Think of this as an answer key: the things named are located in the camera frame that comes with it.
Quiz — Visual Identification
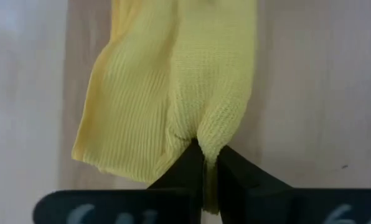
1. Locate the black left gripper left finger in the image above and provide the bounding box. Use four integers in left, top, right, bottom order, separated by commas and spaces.
32, 139, 204, 224

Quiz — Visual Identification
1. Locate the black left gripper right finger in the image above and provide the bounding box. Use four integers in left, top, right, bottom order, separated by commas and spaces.
217, 145, 371, 224

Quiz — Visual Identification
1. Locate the yellow microfiber towel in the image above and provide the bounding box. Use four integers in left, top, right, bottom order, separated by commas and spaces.
71, 0, 257, 215

